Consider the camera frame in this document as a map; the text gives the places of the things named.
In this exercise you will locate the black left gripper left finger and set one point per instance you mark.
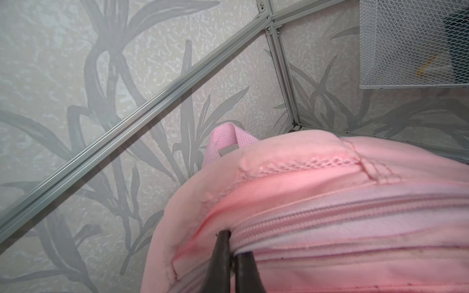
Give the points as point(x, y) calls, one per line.
point(217, 278)

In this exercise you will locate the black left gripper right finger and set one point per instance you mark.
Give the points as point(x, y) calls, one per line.
point(247, 277)

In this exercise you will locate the pink backpack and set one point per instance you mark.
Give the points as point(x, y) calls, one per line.
point(321, 214)

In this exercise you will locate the white wire mesh basket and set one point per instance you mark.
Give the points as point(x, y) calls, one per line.
point(411, 44)

